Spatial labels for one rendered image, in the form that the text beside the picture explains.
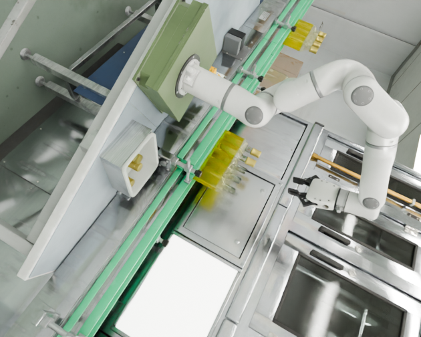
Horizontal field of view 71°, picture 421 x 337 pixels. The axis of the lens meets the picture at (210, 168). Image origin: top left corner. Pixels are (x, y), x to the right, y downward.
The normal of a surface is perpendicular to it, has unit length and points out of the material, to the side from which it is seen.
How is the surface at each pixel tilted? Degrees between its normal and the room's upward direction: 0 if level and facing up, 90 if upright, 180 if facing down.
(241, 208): 91
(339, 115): 90
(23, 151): 90
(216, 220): 90
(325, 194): 111
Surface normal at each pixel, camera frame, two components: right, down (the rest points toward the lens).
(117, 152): 0.09, -0.50
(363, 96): -0.28, 0.47
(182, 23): -0.11, -0.14
